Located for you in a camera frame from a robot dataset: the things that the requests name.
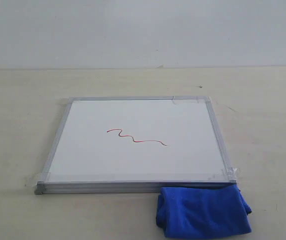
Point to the blue microfibre cloth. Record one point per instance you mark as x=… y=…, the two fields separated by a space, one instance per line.
x=197 y=214

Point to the white aluminium-framed whiteboard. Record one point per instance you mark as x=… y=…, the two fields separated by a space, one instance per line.
x=135 y=145

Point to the clear tape rear left corner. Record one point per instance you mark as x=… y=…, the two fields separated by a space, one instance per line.
x=65 y=101

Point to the clear tape front right corner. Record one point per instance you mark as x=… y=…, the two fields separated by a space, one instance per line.
x=231 y=174

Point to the clear tape front left corner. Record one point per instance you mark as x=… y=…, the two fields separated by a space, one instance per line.
x=32 y=180

